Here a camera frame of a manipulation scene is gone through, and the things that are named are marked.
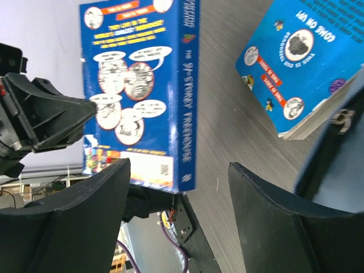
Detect light blue student backpack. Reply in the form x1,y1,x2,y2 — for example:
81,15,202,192
295,83,363,214

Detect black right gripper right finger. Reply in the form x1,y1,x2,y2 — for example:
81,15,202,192
228,162,363,273

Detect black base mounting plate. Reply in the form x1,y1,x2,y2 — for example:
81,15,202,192
170,194,221,273

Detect dark blue treehouse book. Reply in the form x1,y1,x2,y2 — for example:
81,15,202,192
79,1,200,193

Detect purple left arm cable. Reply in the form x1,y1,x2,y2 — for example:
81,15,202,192
116,218,190,273

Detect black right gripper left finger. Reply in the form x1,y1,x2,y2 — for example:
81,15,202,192
1,159,130,272

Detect light blue treehouse book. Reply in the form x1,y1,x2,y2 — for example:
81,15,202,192
235,1,363,140

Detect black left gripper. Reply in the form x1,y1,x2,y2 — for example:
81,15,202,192
1,72,96,178

